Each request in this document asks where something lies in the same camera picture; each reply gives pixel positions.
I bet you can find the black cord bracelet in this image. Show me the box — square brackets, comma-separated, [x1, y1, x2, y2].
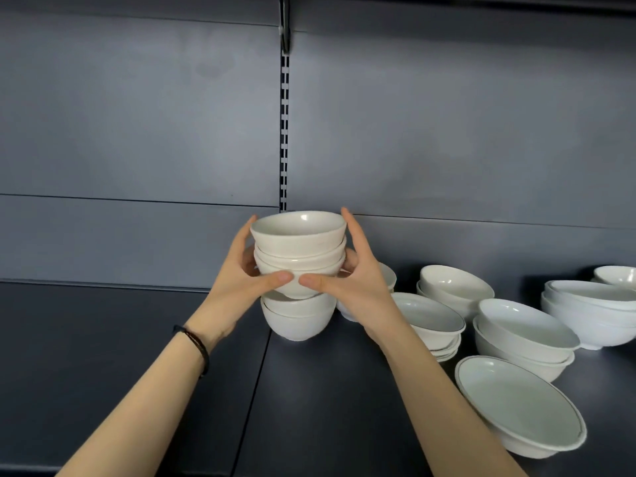
[172, 324, 210, 379]

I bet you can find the person's left hand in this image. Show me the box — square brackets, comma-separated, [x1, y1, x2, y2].
[186, 215, 295, 351]

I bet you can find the cream ceramic bowl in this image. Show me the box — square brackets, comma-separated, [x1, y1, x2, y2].
[254, 256, 345, 300]
[253, 240, 347, 268]
[250, 210, 348, 254]

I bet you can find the narrow grey metal back panel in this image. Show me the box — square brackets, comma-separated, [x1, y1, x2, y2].
[0, 193, 282, 293]

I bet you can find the person's right forearm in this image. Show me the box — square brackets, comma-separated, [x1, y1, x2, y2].
[382, 326, 529, 477]

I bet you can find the white wide-rimmed ceramic bowl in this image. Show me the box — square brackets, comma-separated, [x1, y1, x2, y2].
[454, 356, 588, 460]

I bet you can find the large grey metal back panel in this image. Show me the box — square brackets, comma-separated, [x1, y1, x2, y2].
[286, 0, 636, 230]
[0, 0, 284, 208]

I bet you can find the small white ceramic bowl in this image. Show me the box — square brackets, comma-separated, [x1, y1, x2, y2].
[476, 298, 581, 351]
[419, 264, 496, 301]
[416, 282, 493, 321]
[472, 315, 576, 384]

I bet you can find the person's right hand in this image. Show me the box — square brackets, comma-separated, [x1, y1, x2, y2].
[298, 207, 414, 354]

